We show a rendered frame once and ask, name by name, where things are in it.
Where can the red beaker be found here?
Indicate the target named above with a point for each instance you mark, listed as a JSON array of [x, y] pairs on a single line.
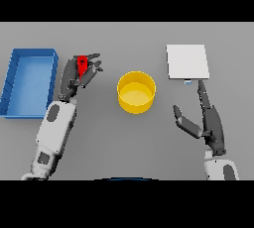
[[81, 65]]

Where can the pale square measuring scale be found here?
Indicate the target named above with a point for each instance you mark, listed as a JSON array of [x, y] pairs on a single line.
[[187, 61]]

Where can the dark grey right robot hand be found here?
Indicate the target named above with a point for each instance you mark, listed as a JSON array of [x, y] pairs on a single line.
[[213, 124]]

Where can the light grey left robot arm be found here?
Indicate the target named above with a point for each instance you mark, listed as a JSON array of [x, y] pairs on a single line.
[[54, 133]]

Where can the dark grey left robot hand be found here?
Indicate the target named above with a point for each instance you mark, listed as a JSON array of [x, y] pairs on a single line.
[[70, 75]]

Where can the blue tray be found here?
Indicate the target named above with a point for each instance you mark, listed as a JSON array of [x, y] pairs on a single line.
[[29, 83]]

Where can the yellow bowl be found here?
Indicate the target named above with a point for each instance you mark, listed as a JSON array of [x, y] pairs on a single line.
[[136, 92]]

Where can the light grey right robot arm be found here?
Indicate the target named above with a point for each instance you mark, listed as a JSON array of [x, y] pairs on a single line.
[[219, 169]]

